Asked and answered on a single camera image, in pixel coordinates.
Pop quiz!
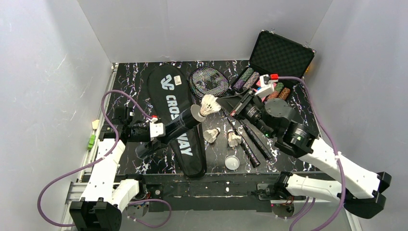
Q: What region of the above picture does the white feather shuttlecock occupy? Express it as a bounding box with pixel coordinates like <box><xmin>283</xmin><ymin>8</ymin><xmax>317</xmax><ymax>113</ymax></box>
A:
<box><xmin>227</xmin><ymin>129</ymin><xmax>242</xmax><ymax>147</ymax></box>
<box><xmin>199</xmin><ymin>94</ymin><xmax>222</xmax><ymax>116</ymax></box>
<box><xmin>203</xmin><ymin>128</ymin><xmax>221</xmax><ymax>143</ymax></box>

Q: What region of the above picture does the black racket cover bag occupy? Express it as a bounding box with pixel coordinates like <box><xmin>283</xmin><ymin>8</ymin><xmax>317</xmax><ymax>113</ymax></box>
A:
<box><xmin>147</xmin><ymin>64</ymin><xmax>206</xmax><ymax>178</ymax></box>

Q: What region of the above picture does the clear shuttlecock tube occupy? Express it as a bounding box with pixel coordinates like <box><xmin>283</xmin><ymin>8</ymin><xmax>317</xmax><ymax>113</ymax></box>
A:
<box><xmin>135</xmin><ymin>104</ymin><xmax>206</xmax><ymax>159</ymax></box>

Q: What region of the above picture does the white tube lid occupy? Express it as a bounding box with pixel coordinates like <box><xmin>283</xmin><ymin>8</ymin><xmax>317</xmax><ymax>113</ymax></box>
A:
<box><xmin>225</xmin><ymin>155</ymin><xmax>240</xmax><ymax>171</ymax></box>

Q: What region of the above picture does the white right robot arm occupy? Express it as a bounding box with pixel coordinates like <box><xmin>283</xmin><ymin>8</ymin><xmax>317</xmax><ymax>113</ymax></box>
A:
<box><xmin>220</xmin><ymin>91</ymin><xmax>392</xmax><ymax>219</ymax></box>

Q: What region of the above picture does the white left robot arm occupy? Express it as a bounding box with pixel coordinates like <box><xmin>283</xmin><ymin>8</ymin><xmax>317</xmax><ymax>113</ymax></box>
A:
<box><xmin>69</xmin><ymin>125</ymin><xmax>146</xmax><ymax>231</ymax></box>

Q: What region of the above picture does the poker chip row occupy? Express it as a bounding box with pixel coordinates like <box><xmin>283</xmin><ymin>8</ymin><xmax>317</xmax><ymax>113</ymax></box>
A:
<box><xmin>277</xmin><ymin>88</ymin><xmax>291</xmax><ymax>101</ymax></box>
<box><xmin>242</xmin><ymin>72</ymin><xmax>260</xmax><ymax>91</ymax></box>
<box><xmin>266</xmin><ymin>82</ymin><xmax>284</xmax><ymax>101</ymax></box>
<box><xmin>232</xmin><ymin>67</ymin><xmax>254</xmax><ymax>91</ymax></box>

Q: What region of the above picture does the green clip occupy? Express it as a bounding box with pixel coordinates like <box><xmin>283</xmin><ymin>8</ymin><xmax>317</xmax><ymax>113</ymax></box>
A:
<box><xmin>87</xmin><ymin>134</ymin><xmax>96</xmax><ymax>151</ymax></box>

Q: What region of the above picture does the black poker chip case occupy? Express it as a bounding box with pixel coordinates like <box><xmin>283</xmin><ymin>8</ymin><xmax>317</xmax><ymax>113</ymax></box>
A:
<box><xmin>230</xmin><ymin>30</ymin><xmax>316</xmax><ymax>90</ymax></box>

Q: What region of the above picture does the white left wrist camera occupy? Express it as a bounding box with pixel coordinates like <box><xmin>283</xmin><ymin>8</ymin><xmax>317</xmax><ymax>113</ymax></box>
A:
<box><xmin>149</xmin><ymin>115</ymin><xmax>166</xmax><ymax>141</ymax></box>

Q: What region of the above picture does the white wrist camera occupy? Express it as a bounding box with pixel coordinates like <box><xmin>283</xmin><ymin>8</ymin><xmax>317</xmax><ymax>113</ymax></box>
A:
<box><xmin>255</xmin><ymin>74</ymin><xmax>279</xmax><ymax>99</ymax></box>
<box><xmin>149</xmin><ymin>115</ymin><xmax>166</xmax><ymax>141</ymax></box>

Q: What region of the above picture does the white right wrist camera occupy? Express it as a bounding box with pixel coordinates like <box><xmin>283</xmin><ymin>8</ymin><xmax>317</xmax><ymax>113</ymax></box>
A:
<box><xmin>255</xmin><ymin>74</ymin><xmax>279</xmax><ymax>99</ymax></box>

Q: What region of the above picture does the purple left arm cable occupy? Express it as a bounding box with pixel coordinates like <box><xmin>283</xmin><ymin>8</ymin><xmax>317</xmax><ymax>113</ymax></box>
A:
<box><xmin>37</xmin><ymin>90</ymin><xmax>172</xmax><ymax>229</ymax></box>

